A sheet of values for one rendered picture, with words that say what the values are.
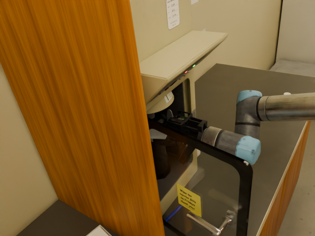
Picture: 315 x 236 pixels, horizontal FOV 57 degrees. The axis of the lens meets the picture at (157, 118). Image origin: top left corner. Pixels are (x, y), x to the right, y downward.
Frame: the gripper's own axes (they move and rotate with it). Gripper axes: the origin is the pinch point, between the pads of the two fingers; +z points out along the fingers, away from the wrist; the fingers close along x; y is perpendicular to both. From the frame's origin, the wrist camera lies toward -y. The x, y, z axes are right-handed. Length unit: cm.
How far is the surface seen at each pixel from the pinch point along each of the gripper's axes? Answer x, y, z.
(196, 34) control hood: -10.5, 29.4, -12.5
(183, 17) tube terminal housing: -10.0, 34.2, -8.9
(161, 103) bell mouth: 1.9, 11.9, -6.6
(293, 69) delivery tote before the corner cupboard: -264, -90, 4
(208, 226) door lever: 25.5, -0.7, -33.2
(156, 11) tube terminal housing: 2.9, 39.1, -8.9
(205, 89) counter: -79, -28, 20
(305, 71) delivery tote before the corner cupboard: -264, -90, -8
